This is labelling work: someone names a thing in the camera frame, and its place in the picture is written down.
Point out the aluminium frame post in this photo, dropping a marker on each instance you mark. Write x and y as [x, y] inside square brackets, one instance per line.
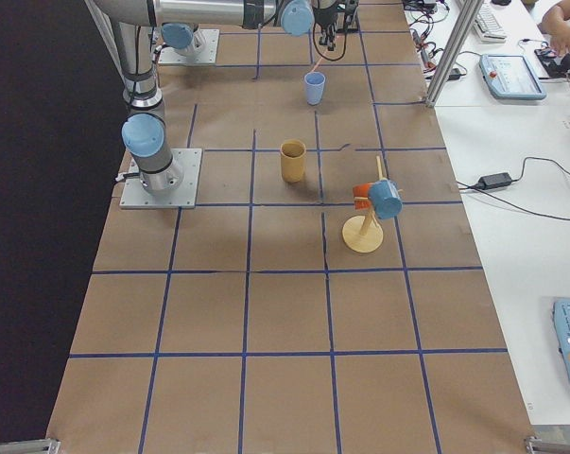
[459, 33]

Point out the blue teach pendant far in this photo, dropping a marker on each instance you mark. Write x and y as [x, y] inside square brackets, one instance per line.
[511, 77]

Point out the orange cup on rack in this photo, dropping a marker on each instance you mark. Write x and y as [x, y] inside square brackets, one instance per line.
[361, 196]

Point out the black power adapter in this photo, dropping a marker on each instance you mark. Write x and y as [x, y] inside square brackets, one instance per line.
[493, 181]

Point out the brown paper table cover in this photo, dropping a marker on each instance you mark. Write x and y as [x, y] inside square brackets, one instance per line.
[247, 325]

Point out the black stand at top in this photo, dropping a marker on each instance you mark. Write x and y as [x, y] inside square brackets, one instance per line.
[347, 16]

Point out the wooden cup rack stand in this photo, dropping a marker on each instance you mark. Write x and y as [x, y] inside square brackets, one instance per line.
[364, 234]

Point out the light blue cup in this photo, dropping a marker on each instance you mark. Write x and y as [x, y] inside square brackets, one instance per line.
[314, 83]

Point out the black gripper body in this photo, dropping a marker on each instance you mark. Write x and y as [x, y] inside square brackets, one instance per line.
[323, 17]

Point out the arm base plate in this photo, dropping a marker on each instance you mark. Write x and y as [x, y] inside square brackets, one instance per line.
[168, 56]
[176, 187]

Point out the black device on table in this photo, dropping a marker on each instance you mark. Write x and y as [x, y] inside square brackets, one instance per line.
[554, 65]

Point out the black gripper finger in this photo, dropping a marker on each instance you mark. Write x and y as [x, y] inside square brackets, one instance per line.
[327, 38]

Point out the blue cup on rack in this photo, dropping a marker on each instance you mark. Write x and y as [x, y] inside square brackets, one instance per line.
[385, 199]

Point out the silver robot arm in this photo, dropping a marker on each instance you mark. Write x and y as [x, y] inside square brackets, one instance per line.
[184, 38]
[133, 25]

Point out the white keyboard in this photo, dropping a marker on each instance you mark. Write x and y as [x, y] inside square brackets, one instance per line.
[486, 26]

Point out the person hand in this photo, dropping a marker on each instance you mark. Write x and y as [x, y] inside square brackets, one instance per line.
[556, 24]

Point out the tan bamboo cup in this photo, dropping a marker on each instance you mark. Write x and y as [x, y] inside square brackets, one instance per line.
[292, 153]

